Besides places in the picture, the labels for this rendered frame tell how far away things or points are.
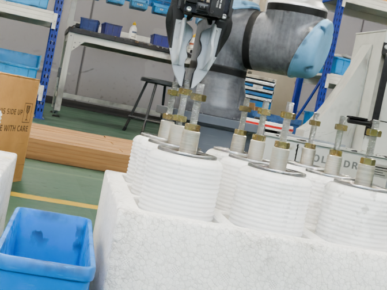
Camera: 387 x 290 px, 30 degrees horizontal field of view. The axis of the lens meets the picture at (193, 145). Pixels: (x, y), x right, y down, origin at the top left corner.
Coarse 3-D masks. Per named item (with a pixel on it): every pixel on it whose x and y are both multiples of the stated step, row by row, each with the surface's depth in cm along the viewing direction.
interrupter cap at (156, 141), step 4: (148, 140) 101; (152, 140) 100; (156, 140) 99; (160, 140) 103; (164, 140) 105; (160, 144) 98; (164, 144) 98; (168, 144) 98; (172, 144) 98; (200, 148) 101
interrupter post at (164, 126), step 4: (164, 120) 112; (160, 124) 113; (164, 124) 112; (168, 124) 112; (160, 128) 113; (164, 128) 112; (168, 128) 112; (160, 132) 112; (164, 132) 112; (168, 132) 112; (160, 136) 112; (164, 136) 112
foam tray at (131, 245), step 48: (96, 240) 109; (144, 240) 82; (192, 240) 83; (240, 240) 84; (288, 240) 85; (96, 288) 92; (144, 288) 83; (192, 288) 84; (240, 288) 85; (288, 288) 86; (336, 288) 87; (384, 288) 88
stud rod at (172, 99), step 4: (172, 84) 113; (176, 84) 112; (172, 88) 113; (176, 88) 112; (172, 96) 112; (172, 100) 112; (168, 104) 113; (172, 104) 113; (168, 108) 113; (172, 108) 113; (168, 112) 113; (168, 120) 113
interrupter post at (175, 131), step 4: (172, 124) 101; (172, 128) 101; (176, 128) 101; (180, 128) 101; (172, 132) 101; (176, 132) 101; (180, 132) 101; (168, 136) 101; (172, 136) 101; (176, 136) 101; (180, 136) 101; (168, 140) 101; (172, 140) 101; (176, 140) 101; (180, 140) 101; (176, 144) 101
